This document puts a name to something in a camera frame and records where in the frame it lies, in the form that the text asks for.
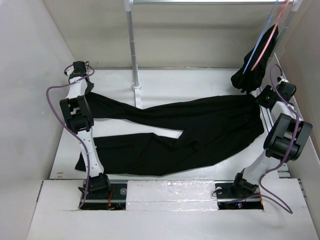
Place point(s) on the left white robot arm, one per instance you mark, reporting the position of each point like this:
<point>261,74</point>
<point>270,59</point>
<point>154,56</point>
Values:
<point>79,120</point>

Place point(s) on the black trousers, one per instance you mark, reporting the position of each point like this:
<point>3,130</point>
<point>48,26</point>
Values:
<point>184,135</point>

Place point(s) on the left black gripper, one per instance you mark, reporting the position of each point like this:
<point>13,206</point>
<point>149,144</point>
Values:
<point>89,87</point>

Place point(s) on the black garment on hanger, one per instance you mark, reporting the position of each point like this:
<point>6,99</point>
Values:
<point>252,78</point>

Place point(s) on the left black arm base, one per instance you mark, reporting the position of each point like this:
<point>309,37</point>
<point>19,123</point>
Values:
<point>105,200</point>

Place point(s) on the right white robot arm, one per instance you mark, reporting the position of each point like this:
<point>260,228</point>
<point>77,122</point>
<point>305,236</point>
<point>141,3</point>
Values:
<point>288,133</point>

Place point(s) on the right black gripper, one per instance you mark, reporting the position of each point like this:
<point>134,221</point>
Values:
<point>267,89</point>

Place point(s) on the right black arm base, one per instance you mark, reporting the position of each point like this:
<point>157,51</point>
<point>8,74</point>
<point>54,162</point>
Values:
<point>231,198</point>

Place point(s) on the silver clothes rack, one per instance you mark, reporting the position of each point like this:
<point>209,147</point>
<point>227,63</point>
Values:
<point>128,4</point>

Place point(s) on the blue clothes hanger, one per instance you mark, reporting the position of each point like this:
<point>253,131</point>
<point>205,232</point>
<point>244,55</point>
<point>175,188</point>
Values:
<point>270,17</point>

